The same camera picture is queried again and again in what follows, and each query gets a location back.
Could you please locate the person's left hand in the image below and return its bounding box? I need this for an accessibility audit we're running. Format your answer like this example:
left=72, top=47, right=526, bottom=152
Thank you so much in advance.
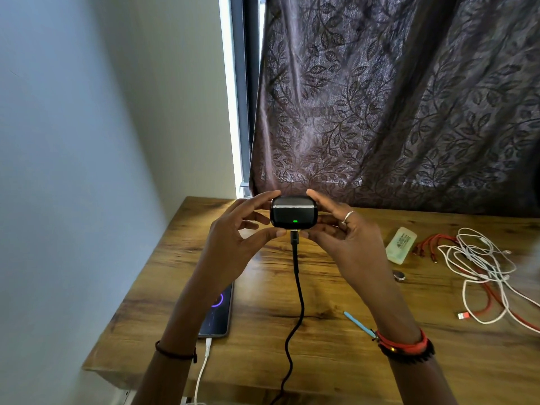
left=192, top=189, right=287, bottom=308

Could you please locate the person's right hand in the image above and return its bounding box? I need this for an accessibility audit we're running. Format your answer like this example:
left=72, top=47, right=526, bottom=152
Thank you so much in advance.
left=300, top=188, right=406, bottom=317

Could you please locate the black smartphone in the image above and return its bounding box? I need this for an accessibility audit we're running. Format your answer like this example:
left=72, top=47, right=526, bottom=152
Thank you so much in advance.
left=197, top=281, right=235, bottom=339

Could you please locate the black charging cable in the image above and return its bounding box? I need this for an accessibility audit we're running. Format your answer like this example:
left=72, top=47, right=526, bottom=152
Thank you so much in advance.
left=269, top=230, right=305, bottom=405

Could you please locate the black earbuds case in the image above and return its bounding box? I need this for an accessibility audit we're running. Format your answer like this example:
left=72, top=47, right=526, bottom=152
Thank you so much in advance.
left=269, top=195, right=319, bottom=231

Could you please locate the red multi-head cable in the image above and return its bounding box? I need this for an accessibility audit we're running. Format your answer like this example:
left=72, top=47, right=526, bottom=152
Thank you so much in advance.
left=411, top=233, right=540, bottom=334

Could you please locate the white charging cable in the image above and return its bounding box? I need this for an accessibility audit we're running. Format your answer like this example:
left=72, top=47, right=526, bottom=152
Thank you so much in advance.
left=192, top=337, right=213, bottom=405

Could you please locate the white cable with red plug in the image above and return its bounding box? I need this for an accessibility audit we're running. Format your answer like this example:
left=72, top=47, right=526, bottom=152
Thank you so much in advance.
left=457, top=265, right=540, bottom=334

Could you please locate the person's left forearm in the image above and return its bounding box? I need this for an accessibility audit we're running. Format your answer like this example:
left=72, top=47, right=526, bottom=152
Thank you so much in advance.
left=130, top=290, right=237, bottom=405

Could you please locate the pale green plastic case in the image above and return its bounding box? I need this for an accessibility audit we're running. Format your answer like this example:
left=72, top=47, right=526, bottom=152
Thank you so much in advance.
left=385, top=226, right=419, bottom=266

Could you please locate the light blue pen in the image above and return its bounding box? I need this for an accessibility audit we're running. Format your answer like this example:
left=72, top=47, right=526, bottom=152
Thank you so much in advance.
left=342, top=310, right=379, bottom=340

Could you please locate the red wristband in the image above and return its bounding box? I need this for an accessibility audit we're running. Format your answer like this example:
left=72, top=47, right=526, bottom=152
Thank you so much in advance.
left=374, top=328, right=429, bottom=356

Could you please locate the black thread wristband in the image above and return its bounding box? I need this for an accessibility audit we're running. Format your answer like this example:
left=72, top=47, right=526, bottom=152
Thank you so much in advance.
left=155, top=340, right=198, bottom=364

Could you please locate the brown leaf-patterned curtain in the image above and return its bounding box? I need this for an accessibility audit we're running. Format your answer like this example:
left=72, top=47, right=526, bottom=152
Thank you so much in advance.
left=249, top=0, right=540, bottom=218

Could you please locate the black beaded bracelet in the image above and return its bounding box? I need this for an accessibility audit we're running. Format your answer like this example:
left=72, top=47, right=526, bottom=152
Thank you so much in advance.
left=377, top=339, right=436, bottom=364

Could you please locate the white wall socket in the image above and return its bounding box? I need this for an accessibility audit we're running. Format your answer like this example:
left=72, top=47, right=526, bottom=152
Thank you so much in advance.
left=110, top=388, right=138, bottom=405

